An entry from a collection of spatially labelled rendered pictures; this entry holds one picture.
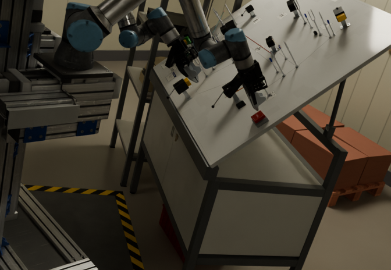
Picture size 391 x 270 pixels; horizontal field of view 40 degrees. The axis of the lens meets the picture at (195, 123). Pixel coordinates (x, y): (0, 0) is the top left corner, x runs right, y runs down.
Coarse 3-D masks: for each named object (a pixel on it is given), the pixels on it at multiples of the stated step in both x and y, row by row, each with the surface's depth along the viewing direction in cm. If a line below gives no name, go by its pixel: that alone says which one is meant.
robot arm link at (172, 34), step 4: (168, 32) 228; (172, 32) 228; (176, 32) 230; (164, 36) 229; (168, 36) 228; (172, 36) 228; (176, 36) 229; (164, 40) 230; (168, 40) 229; (172, 40) 229
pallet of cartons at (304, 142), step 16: (320, 112) 485; (288, 128) 433; (304, 128) 436; (336, 128) 456; (304, 144) 419; (320, 144) 412; (352, 144) 429; (368, 144) 439; (320, 160) 409; (352, 160) 399; (368, 160) 415; (384, 160) 428; (352, 176) 412; (368, 176) 427; (384, 176) 440; (336, 192) 402; (352, 192) 416; (368, 192) 446
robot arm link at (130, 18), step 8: (128, 16) 218; (120, 24) 219; (128, 24) 218; (136, 24) 221; (120, 32) 221; (128, 32) 217; (136, 32) 220; (120, 40) 219; (128, 40) 218; (136, 40) 219
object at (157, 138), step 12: (156, 96) 319; (156, 108) 316; (156, 120) 313; (168, 120) 291; (156, 132) 311; (168, 132) 289; (156, 144) 308; (168, 144) 286; (156, 156) 305; (168, 156) 284; (156, 168) 303
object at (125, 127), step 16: (208, 0) 376; (240, 0) 323; (144, 16) 354; (128, 64) 380; (128, 80) 386; (144, 80) 330; (144, 96) 334; (128, 128) 386; (112, 144) 405; (128, 144) 363; (128, 160) 351; (144, 160) 354; (128, 176) 356
